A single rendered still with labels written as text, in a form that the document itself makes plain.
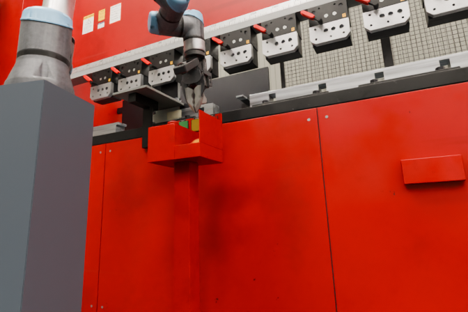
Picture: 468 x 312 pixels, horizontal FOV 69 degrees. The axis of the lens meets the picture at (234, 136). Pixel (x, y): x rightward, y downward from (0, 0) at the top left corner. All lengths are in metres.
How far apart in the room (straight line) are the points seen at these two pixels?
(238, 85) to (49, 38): 1.34
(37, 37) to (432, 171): 1.08
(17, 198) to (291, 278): 0.81
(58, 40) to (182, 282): 0.76
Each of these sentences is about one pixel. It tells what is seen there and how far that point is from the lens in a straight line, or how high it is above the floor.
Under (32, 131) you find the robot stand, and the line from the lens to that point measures 0.81.
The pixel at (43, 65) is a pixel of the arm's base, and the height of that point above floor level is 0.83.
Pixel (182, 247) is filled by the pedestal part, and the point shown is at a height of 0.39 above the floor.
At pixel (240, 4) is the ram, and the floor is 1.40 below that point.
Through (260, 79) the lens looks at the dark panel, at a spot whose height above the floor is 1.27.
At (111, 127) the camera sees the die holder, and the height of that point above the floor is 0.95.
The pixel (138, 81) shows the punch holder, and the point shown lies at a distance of 1.78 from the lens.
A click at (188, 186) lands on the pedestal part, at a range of 1.11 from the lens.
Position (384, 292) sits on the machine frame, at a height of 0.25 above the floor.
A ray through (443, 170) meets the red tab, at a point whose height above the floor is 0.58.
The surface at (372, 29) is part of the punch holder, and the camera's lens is 1.38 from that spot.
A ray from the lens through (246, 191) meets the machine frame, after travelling 1.22.
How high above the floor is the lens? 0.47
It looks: 14 degrees up
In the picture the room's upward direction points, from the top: 2 degrees counter-clockwise
